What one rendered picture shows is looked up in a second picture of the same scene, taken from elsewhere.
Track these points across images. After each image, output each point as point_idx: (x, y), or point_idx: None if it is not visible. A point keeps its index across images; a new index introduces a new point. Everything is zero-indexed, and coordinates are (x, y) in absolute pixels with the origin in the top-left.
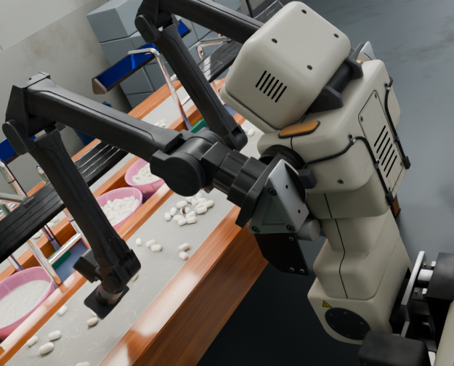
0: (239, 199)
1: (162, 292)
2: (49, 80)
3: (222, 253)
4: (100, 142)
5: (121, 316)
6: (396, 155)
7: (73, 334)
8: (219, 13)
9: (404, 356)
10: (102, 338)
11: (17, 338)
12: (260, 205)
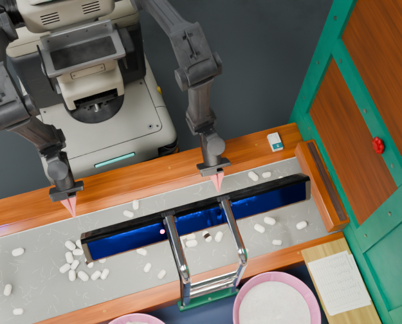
0: None
1: (174, 177)
2: (173, 31)
3: (117, 169)
4: (121, 228)
5: (209, 197)
6: None
7: (246, 218)
8: None
9: (123, 32)
10: (230, 191)
11: (287, 251)
12: None
